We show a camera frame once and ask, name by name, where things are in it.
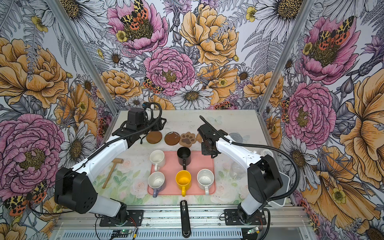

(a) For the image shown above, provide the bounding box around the yellow mug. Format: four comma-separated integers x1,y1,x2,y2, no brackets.
175,170,192,197

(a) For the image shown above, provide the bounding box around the black center bar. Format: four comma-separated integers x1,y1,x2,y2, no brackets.
180,200,192,238

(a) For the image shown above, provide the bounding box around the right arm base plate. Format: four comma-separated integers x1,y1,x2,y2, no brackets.
224,209,267,226

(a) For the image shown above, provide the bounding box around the cork round coaster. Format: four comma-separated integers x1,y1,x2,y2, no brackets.
196,134,203,144

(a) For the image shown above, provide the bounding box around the black mug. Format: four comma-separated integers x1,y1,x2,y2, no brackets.
177,147,192,170

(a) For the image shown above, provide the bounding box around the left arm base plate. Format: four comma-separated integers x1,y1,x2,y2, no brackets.
99,210,144,227

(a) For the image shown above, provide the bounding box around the white paper cup with lid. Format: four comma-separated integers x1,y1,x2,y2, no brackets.
261,149,274,158

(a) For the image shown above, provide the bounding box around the left black cable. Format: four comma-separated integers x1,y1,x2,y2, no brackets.
25,101,163,215

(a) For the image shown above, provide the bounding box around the paw shaped coaster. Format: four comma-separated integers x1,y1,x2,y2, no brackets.
179,132,197,148

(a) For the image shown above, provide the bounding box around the clear glass cup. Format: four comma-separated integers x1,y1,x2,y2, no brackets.
230,162,247,180

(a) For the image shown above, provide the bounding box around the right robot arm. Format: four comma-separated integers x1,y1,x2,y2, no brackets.
198,116,284,224

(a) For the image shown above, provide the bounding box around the dark brown round coaster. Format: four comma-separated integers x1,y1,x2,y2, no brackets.
146,131,163,144

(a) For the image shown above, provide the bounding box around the green circuit board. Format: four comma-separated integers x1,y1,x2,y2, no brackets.
111,230,135,239

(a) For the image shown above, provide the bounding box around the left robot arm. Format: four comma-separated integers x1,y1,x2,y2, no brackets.
54,106,167,225

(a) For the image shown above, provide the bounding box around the right black corrugated cable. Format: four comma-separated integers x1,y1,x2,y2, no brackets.
199,115,301,240

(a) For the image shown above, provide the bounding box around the pink tray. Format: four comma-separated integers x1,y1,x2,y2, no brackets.
148,147,216,198

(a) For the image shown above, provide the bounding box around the white tissue box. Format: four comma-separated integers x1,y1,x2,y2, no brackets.
268,172,291,209

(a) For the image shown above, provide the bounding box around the glossy brown round coaster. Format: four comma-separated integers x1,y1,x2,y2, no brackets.
164,132,181,146

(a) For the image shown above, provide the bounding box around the wooden mallet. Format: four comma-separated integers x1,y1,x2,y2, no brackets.
102,158,124,189

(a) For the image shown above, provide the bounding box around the grey woven round coaster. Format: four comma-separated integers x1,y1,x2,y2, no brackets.
229,133,244,143

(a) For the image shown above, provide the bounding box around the white mug purple handle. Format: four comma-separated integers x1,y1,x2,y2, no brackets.
148,172,166,198

